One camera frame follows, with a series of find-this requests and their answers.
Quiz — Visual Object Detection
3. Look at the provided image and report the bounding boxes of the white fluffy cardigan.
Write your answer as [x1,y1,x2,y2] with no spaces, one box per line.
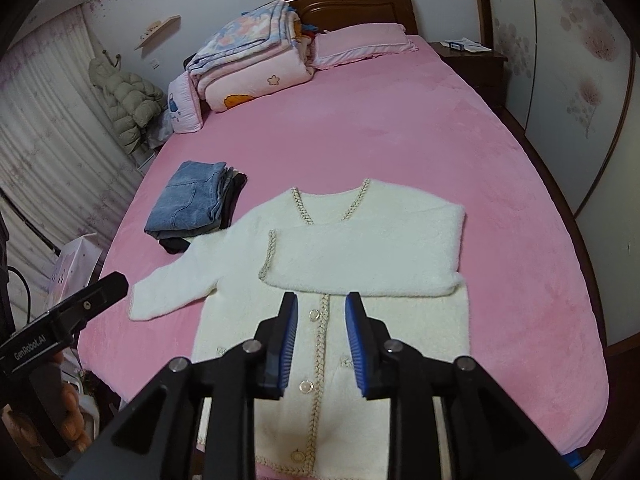
[129,180,470,479]

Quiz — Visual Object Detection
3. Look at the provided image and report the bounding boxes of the person left hand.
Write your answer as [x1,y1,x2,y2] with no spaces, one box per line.
[2,353,94,461]

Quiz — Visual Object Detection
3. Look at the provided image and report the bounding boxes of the white curtain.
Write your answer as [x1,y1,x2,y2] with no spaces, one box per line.
[1,8,141,286]

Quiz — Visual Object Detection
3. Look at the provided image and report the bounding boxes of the folded black garment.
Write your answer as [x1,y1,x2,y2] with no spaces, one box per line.
[153,167,247,255]

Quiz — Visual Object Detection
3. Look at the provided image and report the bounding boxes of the olive puffer jacket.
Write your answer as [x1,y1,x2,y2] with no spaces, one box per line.
[88,58,167,154]

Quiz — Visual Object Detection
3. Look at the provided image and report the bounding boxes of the white pink cartoon pillow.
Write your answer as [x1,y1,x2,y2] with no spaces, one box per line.
[167,72,204,133]

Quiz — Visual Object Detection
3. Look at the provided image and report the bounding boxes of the pink bed sheet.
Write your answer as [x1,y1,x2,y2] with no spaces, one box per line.
[104,41,608,453]

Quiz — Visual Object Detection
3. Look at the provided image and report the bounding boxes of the dark wooden nightstand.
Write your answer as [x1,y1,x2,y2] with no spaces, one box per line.
[430,42,508,112]

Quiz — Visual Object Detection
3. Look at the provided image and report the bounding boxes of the items on nightstand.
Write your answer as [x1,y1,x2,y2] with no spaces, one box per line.
[440,37,491,53]

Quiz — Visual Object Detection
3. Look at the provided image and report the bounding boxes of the folded floral quilt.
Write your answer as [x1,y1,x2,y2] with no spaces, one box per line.
[186,0,299,84]

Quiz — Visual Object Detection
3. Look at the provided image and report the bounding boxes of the dark wooden headboard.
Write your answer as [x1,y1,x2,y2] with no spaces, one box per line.
[284,0,416,67]

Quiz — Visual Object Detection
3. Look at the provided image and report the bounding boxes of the floral wardrobe door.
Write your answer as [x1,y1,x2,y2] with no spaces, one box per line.
[490,0,639,344]

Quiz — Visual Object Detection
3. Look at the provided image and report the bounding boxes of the black cable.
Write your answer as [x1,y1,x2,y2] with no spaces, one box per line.
[4,263,34,321]

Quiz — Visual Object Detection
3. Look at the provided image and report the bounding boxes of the wooden wall shelf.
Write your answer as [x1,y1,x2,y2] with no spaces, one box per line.
[136,15,181,50]

